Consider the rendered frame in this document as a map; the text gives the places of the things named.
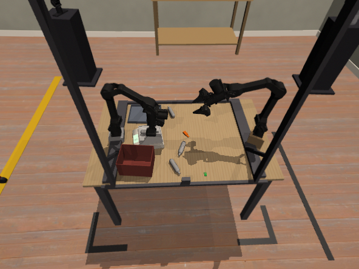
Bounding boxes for red open-top box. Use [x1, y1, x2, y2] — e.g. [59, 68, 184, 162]
[116, 144, 155, 177]

